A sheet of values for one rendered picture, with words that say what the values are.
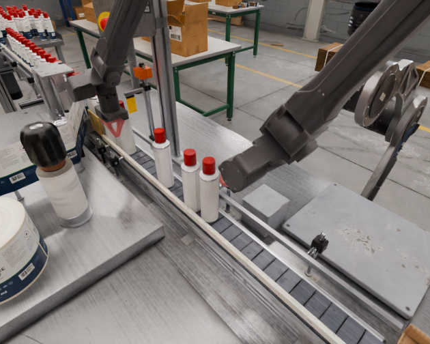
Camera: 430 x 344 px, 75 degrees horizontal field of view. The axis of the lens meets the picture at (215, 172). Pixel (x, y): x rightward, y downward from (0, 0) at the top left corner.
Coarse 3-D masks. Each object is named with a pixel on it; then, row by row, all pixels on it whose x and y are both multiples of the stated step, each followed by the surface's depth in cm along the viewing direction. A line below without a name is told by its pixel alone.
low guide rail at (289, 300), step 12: (156, 180) 89; (168, 192) 85; (180, 204) 81; (192, 216) 78; (204, 228) 75; (216, 240) 73; (252, 264) 66; (264, 276) 63; (276, 288) 61; (288, 300) 59; (300, 312) 57; (312, 324) 56; (324, 336) 55; (336, 336) 53
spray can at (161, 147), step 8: (160, 128) 81; (160, 136) 80; (152, 144) 83; (160, 144) 81; (168, 144) 83; (160, 152) 82; (168, 152) 84; (160, 160) 84; (168, 160) 85; (160, 168) 86; (168, 168) 87; (160, 176) 88; (168, 176) 88; (168, 184) 90
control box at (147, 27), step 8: (96, 0) 76; (104, 0) 76; (112, 0) 77; (96, 8) 77; (104, 8) 78; (152, 8) 79; (96, 16) 79; (104, 16) 79; (144, 16) 80; (152, 16) 80; (144, 24) 81; (152, 24) 81; (136, 32) 82; (144, 32) 82; (152, 32) 83
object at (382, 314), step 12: (252, 216) 71; (264, 228) 68; (276, 240) 67; (288, 240) 65; (300, 252) 63; (312, 264) 61; (324, 276) 59; (336, 276) 58; (348, 288) 56; (360, 300) 54; (372, 312) 54; (384, 312) 52; (396, 324) 51
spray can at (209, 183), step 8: (208, 160) 69; (208, 168) 69; (200, 176) 71; (208, 176) 70; (216, 176) 71; (200, 184) 73; (208, 184) 71; (216, 184) 72; (200, 192) 75; (208, 192) 73; (216, 192) 74; (200, 200) 77; (208, 200) 74; (216, 200) 75; (208, 208) 76; (216, 208) 77; (208, 216) 78; (216, 216) 80
